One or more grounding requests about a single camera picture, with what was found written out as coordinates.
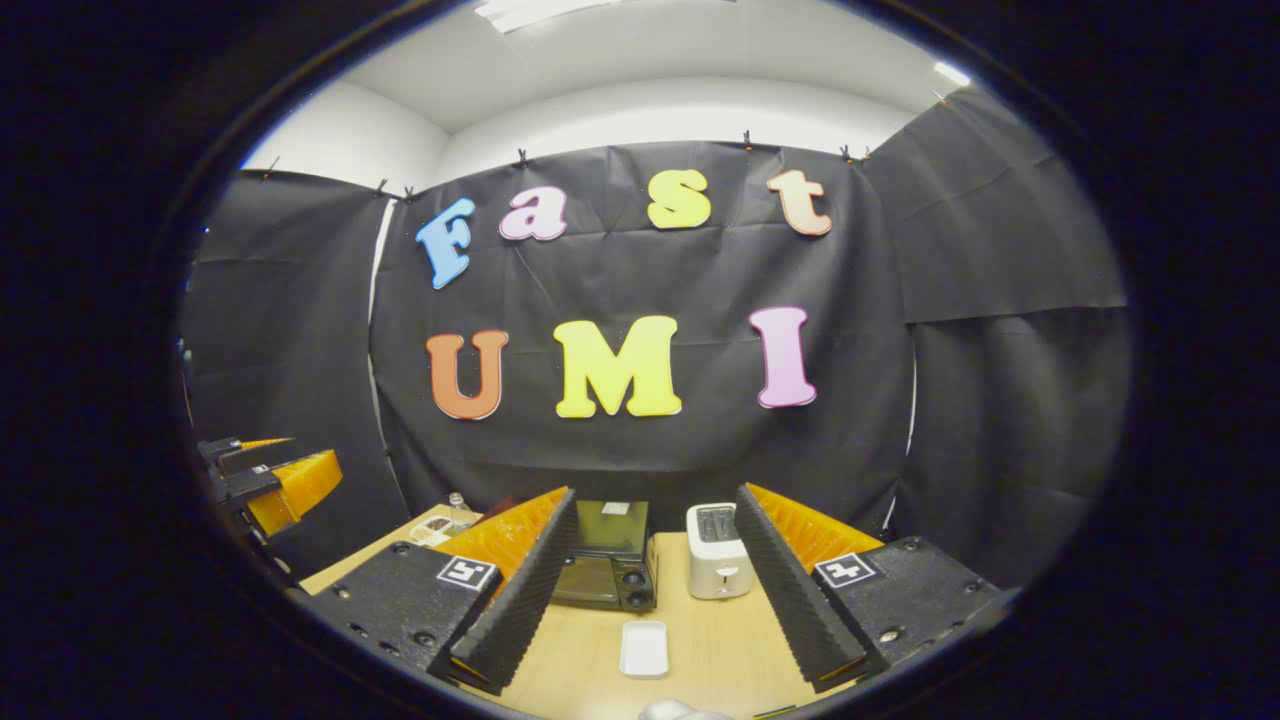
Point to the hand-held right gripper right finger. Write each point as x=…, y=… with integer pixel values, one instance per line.
x=790, y=590

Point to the white divided plate with beans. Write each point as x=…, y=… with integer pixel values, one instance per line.
x=432, y=527

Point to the white toaster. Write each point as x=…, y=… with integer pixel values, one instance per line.
x=715, y=570

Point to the black electric oven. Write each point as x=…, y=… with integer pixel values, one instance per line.
x=600, y=590

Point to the white rectangular tray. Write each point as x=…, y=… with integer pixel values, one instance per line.
x=644, y=648

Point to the clear water bottle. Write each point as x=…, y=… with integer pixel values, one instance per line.
x=460, y=515

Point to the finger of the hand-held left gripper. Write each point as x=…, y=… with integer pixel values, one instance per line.
x=218, y=450
x=300, y=485

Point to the ceiling light panel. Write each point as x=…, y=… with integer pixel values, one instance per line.
x=545, y=12
x=952, y=74

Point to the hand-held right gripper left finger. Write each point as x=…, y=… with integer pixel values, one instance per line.
x=520, y=590

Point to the black backdrop cloth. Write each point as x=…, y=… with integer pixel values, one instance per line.
x=300, y=350

